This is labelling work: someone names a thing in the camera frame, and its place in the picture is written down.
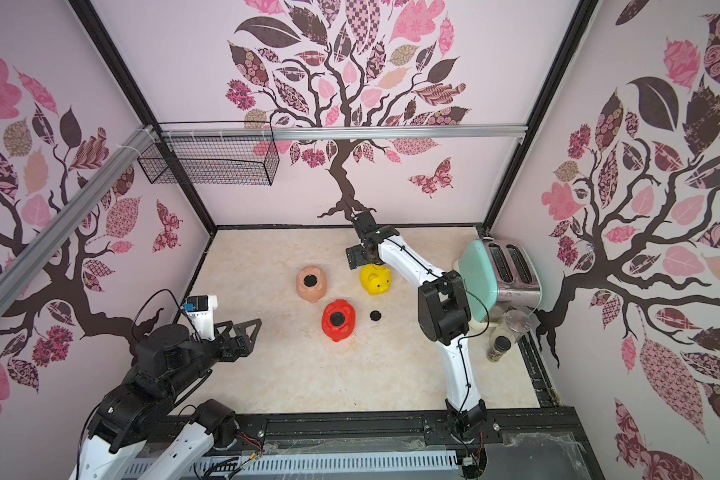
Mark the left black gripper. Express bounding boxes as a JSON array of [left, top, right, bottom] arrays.
[[168, 318, 264, 396]]

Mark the black wire basket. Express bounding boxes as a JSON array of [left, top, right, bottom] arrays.
[[138, 120, 280, 186]]

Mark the aluminium rail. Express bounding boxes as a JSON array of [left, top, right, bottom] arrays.
[[160, 124, 528, 141], [0, 125, 156, 319]]

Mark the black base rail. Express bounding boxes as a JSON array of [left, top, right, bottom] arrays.
[[235, 407, 586, 447]]

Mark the back aluminium rail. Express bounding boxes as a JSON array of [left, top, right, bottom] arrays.
[[160, 124, 528, 141]]

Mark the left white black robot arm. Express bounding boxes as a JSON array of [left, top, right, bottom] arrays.
[[70, 319, 262, 479]]

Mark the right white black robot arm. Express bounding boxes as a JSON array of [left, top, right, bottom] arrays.
[[346, 211, 487, 443]]

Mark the red piggy bank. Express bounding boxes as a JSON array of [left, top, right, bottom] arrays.
[[321, 299, 356, 342]]

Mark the left aluminium rail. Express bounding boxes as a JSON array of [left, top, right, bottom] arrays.
[[0, 125, 156, 319]]

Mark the white cable duct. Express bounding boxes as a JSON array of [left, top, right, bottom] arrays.
[[125, 451, 461, 480]]

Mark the glass jar black lid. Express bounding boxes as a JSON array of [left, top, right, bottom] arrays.
[[486, 309, 531, 362]]

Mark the mint green toaster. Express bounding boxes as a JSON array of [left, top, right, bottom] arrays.
[[453, 237, 542, 325]]

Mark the yellow piggy bank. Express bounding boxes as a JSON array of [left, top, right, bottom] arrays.
[[360, 265, 391, 296]]

